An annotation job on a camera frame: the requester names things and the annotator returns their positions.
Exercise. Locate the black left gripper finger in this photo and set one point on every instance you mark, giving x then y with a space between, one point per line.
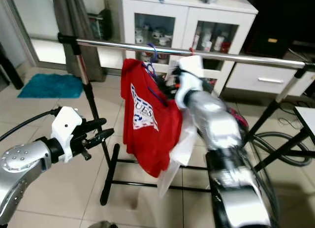
92 124
101 136

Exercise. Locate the purple hanger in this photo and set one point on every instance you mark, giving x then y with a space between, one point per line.
151 67

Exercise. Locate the red t-shirt with white print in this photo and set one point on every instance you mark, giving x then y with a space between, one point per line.
147 134

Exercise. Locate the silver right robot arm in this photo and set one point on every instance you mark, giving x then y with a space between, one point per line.
214 117

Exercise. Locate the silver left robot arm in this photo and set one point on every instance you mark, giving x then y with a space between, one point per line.
19 179

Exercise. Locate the red hanger hook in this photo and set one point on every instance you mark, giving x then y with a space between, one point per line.
193 50

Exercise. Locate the teal floor mat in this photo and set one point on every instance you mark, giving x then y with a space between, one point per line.
51 86

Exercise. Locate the metal clothes rack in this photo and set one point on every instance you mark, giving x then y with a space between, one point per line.
128 45

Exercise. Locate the thin white garment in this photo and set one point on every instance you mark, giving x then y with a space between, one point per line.
184 144

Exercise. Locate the white glass-door cabinet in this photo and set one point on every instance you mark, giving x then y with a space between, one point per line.
152 14

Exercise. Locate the pink object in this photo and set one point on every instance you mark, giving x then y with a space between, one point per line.
238 118

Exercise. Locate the white drawer unit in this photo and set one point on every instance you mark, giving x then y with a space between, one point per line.
256 82

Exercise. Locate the grey curtain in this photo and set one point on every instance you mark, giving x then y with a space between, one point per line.
74 31

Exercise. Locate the glass sliding door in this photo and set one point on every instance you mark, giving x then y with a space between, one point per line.
29 21

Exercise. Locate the black cabinet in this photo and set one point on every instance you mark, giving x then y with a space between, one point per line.
280 21

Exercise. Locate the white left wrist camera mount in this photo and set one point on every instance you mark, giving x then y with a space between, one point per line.
66 124

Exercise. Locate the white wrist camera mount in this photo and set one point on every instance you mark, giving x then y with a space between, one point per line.
66 124
192 65

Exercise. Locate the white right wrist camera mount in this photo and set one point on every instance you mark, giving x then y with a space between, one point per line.
192 65

